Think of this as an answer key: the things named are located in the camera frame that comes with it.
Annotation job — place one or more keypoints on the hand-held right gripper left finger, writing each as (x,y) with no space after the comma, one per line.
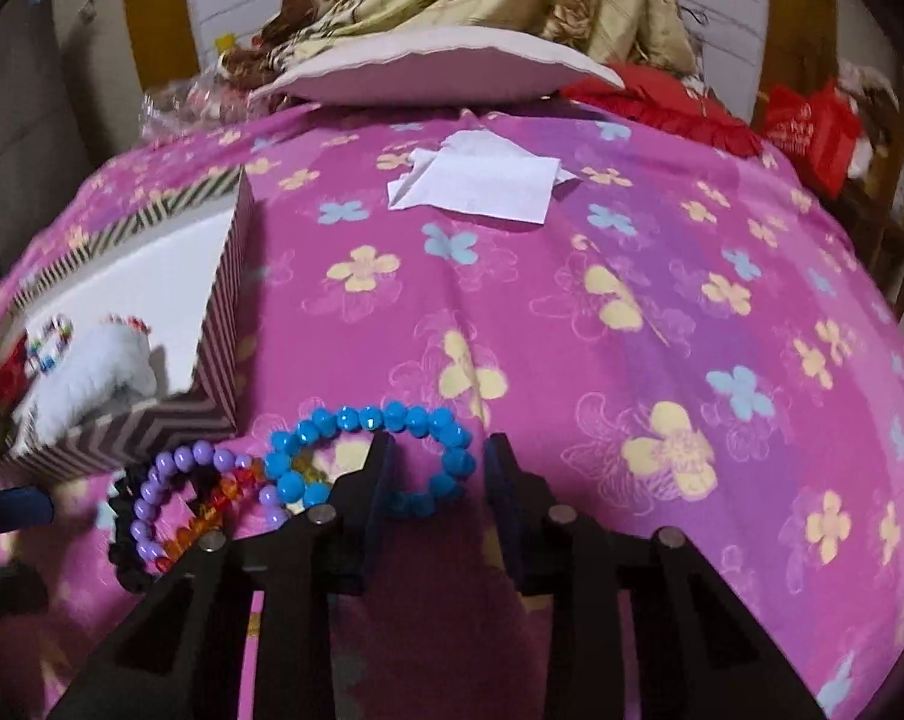
(373,510)

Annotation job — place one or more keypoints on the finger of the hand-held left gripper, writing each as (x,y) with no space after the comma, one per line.
(5,592)
(13,510)

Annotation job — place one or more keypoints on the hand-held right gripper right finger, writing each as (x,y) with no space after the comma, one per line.
(500,510)

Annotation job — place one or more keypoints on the white plush hair accessory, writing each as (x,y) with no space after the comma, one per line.
(99,375)

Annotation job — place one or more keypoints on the striped gift box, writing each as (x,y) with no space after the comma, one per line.
(159,262)

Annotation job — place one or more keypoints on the pink floral blanket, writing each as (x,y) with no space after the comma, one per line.
(647,277)

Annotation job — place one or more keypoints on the white paper sheet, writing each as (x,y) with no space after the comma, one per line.
(489,180)

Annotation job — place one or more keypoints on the red cloth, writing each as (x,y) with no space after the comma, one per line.
(669,109)

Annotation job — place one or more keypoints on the clear plastic bags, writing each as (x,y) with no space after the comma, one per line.
(197,101)

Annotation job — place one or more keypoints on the pale pink pillow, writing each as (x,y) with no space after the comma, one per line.
(437,67)

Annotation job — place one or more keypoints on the red paper bag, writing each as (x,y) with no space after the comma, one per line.
(804,127)

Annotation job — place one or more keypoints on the small yellow object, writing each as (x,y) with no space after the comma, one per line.
(224,42)

